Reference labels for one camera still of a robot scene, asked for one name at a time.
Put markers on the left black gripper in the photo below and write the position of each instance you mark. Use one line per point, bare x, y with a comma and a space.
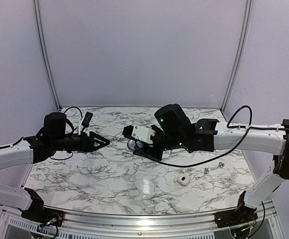
87, 144

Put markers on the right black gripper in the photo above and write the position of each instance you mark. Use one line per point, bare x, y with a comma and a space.
146, 152

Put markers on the purple earbud charging case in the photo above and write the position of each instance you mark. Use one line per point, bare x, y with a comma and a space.
134, 145

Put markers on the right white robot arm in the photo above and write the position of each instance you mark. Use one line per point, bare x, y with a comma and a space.
176, 131

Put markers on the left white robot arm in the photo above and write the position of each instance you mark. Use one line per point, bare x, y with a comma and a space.
57, 134

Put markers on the white earbud case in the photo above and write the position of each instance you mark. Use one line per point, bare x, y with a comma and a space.
182, 180

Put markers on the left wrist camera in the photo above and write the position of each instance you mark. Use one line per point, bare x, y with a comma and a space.
86, 120

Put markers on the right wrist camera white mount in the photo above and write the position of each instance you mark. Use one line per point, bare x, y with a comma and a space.
141, 133

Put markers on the front aluminium rail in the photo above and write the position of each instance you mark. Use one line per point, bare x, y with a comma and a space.
82, 225

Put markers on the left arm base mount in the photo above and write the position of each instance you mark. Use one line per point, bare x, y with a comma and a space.
44, 216

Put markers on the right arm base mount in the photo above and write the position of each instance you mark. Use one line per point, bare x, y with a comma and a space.
234, 217

